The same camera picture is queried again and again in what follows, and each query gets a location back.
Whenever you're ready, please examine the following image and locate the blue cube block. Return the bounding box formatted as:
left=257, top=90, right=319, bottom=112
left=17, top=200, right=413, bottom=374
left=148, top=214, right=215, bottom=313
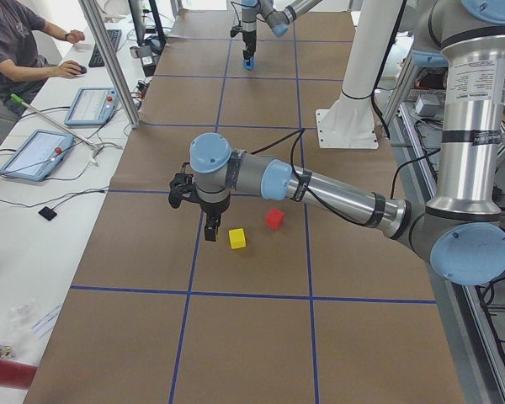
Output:
left=243, top=58, right=255, bottom=71

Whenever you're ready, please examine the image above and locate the red cube block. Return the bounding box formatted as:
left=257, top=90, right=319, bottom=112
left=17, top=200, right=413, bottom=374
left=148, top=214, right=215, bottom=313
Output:
left=265, top=209, right=284, bottom=230

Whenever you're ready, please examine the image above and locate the yellow cube block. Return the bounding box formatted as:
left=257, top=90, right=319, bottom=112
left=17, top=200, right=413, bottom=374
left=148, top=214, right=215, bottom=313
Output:
left=228, top=228, right=247, bottom=250

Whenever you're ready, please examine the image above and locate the black computer monitor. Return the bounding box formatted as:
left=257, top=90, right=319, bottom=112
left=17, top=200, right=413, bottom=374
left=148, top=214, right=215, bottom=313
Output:
left=128, top=0, right=167, bottom=55

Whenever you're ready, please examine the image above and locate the brown paper table mat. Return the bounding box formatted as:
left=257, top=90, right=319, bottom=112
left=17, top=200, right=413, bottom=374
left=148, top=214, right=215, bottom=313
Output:
left=26, top=12, right=464, bottom=403

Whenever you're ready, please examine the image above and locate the green tipped metal rod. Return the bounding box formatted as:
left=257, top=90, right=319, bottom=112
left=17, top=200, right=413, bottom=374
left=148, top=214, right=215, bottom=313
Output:
left=10, top=93, right=123, bottom=159

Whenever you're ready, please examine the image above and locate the black keyboard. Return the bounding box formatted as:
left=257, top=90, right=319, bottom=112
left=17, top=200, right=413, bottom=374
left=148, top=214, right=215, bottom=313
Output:
left=88, top=28, right=123, bottom=68

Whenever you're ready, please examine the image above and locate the small black square pad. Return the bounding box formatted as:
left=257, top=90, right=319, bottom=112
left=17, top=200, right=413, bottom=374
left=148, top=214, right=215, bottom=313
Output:
left=38, top=206, right=57, bottom=221

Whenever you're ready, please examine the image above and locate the far teach pendant tablet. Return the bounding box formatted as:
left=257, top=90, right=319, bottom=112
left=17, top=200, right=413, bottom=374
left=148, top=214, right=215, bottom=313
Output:
left=64, top=88, right=119, bottom=127

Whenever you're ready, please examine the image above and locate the teach pendant tablet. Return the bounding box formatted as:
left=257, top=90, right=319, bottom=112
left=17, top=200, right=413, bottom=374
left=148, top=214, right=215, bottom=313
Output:
left=0, top=130, right=74, bottom=182
left=64, top=88, right=119, bottom=127

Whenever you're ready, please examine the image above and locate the near teach pendant tablet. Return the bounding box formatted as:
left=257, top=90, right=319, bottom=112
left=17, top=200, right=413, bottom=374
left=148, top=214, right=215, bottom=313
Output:
left=0, top=130, right=74, bottom=182

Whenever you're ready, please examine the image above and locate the seated person grey shirt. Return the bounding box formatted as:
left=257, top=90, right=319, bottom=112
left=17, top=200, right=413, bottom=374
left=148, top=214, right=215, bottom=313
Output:
left=0, top=1, right=85, bottom=117

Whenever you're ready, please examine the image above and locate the red fire extinguisher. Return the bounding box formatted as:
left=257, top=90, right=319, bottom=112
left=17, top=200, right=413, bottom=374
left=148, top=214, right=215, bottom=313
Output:
left=0, top=359, right=38, bottom=390

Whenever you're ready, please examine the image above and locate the white camera pole base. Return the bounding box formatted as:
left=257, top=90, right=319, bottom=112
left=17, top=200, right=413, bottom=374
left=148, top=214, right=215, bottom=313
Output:
left=316, top=0, right=406, bottom=150

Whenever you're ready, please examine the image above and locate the aluminium frame post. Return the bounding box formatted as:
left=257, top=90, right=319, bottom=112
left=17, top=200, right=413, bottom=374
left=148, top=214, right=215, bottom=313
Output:
left=79, top=0, right=140, bottom=129

